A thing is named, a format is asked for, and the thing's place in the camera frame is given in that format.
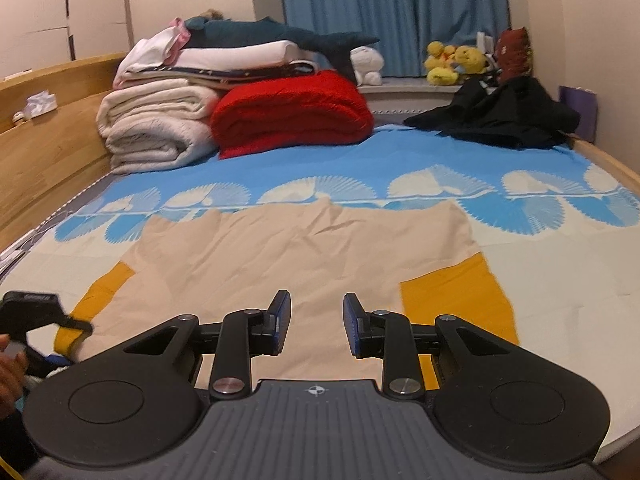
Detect blue printed bed sheet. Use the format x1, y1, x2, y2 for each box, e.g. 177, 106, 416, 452
0, 124, 640, 461

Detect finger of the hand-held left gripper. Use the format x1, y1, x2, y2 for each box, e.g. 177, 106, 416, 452
60, 313, 95, 334

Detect dark red cushion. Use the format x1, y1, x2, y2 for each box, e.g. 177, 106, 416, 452
496, 26, 532, 84

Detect wooden bed frame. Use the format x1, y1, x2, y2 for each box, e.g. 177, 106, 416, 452
0, 52, 640, 257

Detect white folded pillow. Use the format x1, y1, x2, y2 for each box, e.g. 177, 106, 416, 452
175, 39, 302, 69

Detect crumpled white tissue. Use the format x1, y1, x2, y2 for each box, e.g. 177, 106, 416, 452
23, 90, 57, 121

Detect white and pink folded sheets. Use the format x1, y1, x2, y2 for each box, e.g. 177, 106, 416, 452
113, 59, 321, 93

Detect purple box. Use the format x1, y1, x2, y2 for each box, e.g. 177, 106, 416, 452
558, 85, 599, 144

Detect beige pants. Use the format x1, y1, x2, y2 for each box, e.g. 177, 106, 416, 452
69, 196, 484, 397

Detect red folded blanket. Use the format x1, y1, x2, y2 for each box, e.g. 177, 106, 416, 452
209, 70, 376, 161

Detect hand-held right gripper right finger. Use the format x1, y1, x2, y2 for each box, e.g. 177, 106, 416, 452
343, 292, 523, 400

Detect cream folded quilt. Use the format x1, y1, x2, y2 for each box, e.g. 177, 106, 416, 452
96, 84, 222, 176

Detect white plush toy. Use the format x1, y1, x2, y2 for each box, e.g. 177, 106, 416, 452
349, 46, 387, 87

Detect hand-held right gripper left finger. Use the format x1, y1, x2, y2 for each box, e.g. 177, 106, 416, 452
114, 290, 292, 402

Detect blue curtain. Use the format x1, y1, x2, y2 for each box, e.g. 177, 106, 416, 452
276, 0, 512, 79

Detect person's left hand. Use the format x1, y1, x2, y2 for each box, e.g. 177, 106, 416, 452
0, 334, 27, 414

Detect dark teal shark plush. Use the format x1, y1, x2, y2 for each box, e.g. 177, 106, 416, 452
184, 16, 381, 86

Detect white and pink folded cloth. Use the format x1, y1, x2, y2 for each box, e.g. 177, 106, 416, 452
119, 17, 193, 81

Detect white wardrobe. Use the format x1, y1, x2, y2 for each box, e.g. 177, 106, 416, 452
0, 0, 132, 82

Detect small white box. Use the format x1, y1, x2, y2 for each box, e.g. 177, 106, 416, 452
476, 31, 497, 68

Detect black clothes pile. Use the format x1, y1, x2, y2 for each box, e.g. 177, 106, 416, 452
403, 77, 582, 152

